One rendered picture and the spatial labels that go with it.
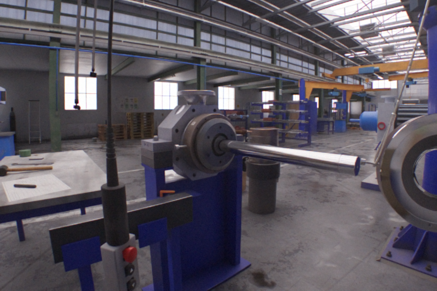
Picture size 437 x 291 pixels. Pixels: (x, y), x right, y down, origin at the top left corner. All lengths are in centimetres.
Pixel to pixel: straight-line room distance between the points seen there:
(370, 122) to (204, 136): 365
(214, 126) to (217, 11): 960
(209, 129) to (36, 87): 1188
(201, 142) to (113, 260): 90
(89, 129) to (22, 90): 356
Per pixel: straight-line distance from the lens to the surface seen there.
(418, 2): 243
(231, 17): 1119
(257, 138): 273
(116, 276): 50
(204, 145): 126
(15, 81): 1292
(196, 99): 145
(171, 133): 133
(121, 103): 1312
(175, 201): 109
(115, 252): 48
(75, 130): 1265
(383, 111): 434
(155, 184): 134
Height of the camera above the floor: 128
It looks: 4 degrees down
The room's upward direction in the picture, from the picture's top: straight up
